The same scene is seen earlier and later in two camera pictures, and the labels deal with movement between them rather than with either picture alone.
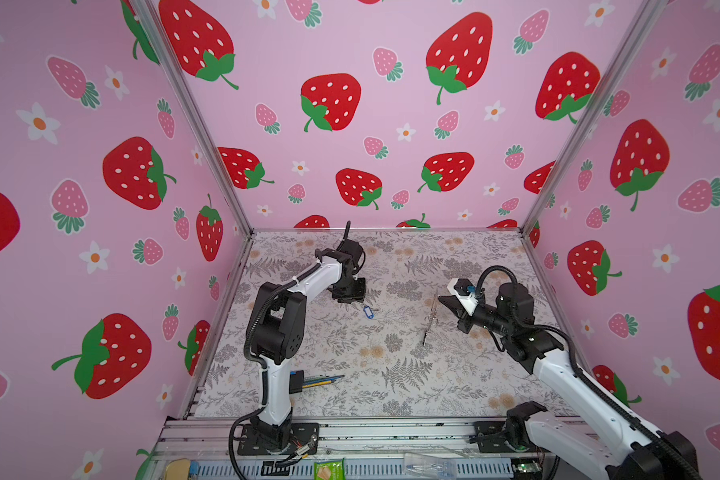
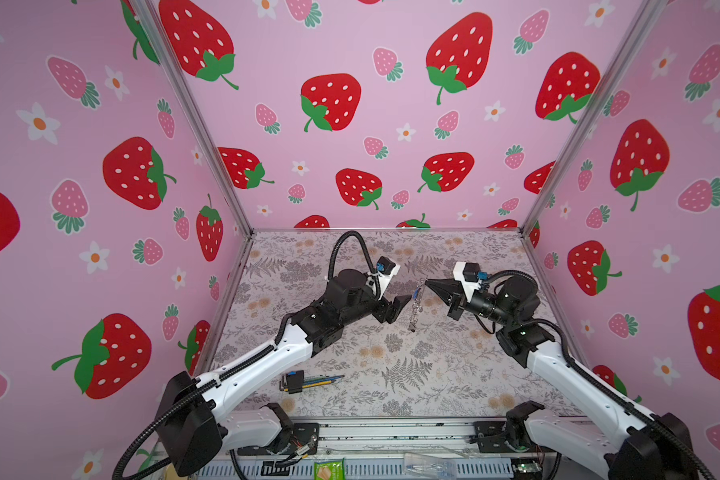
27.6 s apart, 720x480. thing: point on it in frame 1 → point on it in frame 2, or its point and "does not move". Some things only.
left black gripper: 359,295 → 386,311
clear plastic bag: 422,466 does not move
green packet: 329,470 does not move
